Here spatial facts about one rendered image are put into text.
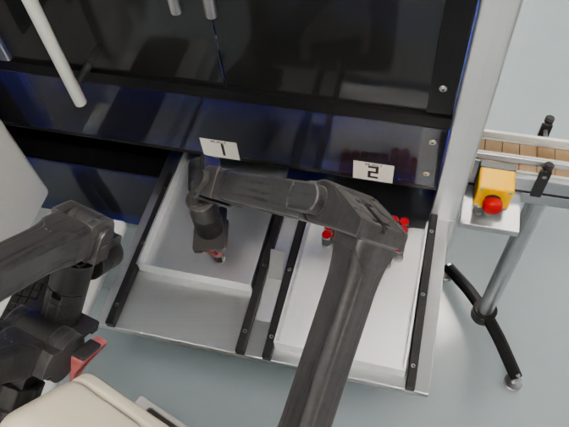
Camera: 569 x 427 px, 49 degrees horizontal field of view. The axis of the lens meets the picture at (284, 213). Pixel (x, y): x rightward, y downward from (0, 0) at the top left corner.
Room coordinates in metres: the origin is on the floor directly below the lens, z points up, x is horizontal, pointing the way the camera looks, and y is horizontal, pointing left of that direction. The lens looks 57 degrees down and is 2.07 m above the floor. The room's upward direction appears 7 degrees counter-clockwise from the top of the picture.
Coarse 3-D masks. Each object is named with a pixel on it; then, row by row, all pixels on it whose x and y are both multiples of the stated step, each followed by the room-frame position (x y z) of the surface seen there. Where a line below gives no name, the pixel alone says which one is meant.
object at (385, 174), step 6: (354, 162) 0.78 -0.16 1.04; (360, 162) 0.78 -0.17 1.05; (366, 162) 0.78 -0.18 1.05; (354, 168) 0.78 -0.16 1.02; (360, 168) 0.78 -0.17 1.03; (366, 168) 0.78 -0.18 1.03; (372, 168) 0.77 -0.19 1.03; (378, 168) 0.77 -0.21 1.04; (384, 168) 0.76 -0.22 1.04; (390, 168) 0.76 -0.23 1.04; (354, 174) 0.78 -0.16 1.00; (360, 174) 0.78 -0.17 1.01; (366, 174) 0.78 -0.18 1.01; (372, 174) 0.77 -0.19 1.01; (378, 174) 0.77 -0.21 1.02; (384, 174) 0.76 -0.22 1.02; (390, 174) 0.76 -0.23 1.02; (378, 180) 0.77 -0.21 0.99; (384, 180) 0.76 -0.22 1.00; (390, 180) 0.76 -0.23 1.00
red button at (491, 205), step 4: (484, 200) 0.68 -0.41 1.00; (488, 200) 0.67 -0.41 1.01; (492, 200) 0.67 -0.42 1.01; (496, 200) 0.67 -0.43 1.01; (500, 200) 0.67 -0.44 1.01; (484, 204) 0.67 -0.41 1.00; (488, 204) 0.66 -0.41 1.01; (492, 204) 0.66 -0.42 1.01; (496, 204) 0.66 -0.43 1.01; (500, 204) 0.66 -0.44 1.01; (484, 208) 0.66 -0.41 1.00; (488, 208) 0.66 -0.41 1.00; (492, 208) 0.65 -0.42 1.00; (496, 208) 0.65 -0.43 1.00; (500, 208) 0.65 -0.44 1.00; (484, 212) 0.66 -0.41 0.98; (488, 212) 0.66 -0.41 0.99; (492, 212) 0.65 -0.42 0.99; (496, 212) 0.65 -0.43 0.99
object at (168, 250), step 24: (240, 168) 0.93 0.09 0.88; (264, 168) 0.92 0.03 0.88; (288, 168) 0.91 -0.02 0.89; (168, 192) 0.87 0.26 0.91; (168, 216) 0.82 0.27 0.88; (240, 216) 0.79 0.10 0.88; (264, 216) 0.79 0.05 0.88; (168, 240) 0.75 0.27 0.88; (192, 240) 0.75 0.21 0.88; (240, 240) 0.73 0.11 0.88; (264, 240) 0.71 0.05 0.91; (144, 264) 0.68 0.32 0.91; (168, 264) 0.69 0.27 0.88; (192, 264) 0.68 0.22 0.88; (216, 264) 0.68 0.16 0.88; (240, 264) 0.67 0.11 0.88; (240, 288) 0.61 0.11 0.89
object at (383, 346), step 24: (312, 240) 0.71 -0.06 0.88; (408, 240) 0.67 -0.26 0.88; (312, 264) 0.64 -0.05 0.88; (408, 264) 0.61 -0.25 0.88; (312, 288) 0.59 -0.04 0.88; (384, 288) 0.57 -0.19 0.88; (408, 288) 0.56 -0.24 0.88; (288, 312) 0.54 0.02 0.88; (312, 312) 0.53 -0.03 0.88; (384, 312) 0.51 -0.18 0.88; (408, 312) 0.51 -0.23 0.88; (288, 336) 0.49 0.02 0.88; (384, 336) 0.46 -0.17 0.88; (408, 336) 0.44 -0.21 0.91; (360, 360) 0.41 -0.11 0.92; (384, 360) 0.41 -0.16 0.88
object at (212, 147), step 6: (204, 138) 0.90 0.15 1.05; (204, 144) 0.90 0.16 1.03; (210, 144) 0.89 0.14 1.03; (216, 144) 0.89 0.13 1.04; (228, 144) 0.88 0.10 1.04; (234, 144) 0.87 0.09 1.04; (204, 150) 0.90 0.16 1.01; (210, 150) 0.89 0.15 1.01; (216, 150) 0.89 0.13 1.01; (228, 150) 0.88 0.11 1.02; (234, 150) 0.87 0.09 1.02; (216, 156) 0.89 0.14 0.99; (222, 156) 0.89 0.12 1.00; (228, 156) 0.88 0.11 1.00; (234, 156) 0.88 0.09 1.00
